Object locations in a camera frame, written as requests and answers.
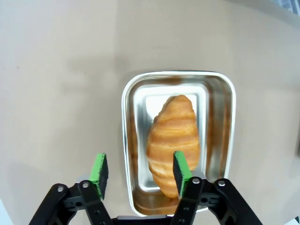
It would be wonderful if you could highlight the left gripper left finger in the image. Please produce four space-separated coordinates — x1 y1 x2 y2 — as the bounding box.
28 152 113 225

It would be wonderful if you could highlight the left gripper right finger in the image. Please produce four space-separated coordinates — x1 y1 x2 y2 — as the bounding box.
170 151 263 225

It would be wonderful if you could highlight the golden croissant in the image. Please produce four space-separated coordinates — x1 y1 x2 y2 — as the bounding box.
145 94 201 199

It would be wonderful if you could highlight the rectangular steel container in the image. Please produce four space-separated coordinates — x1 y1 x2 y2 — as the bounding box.
121 71 236 216

